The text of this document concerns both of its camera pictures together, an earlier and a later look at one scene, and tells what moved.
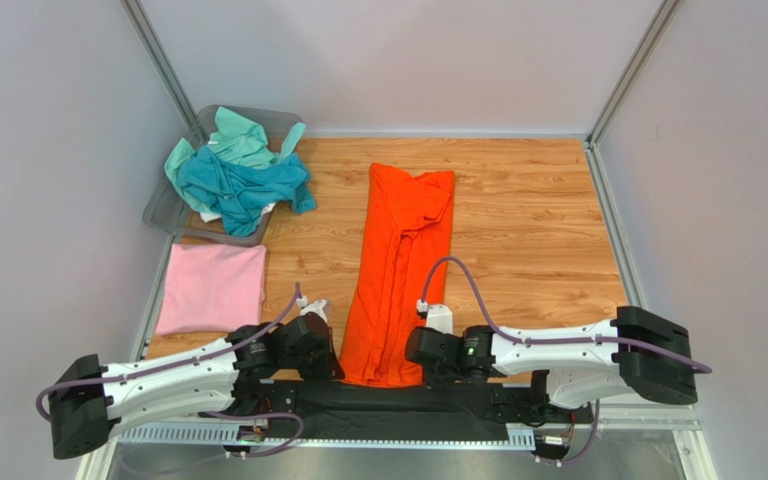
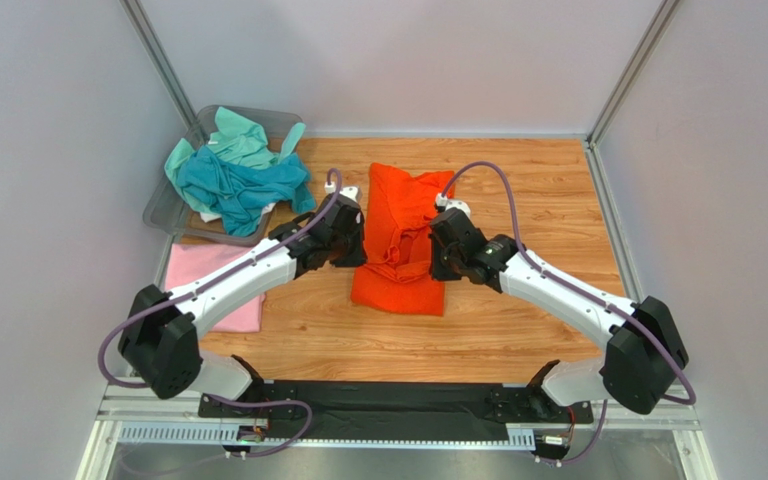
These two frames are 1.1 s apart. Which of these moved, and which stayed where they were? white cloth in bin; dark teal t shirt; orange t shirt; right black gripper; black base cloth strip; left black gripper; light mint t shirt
Moved: left black gripper; right black gripper; orange t shirt
Stayed: white cloth in bin; dark teal t shirt; black base cloth strip; light mint t shirt
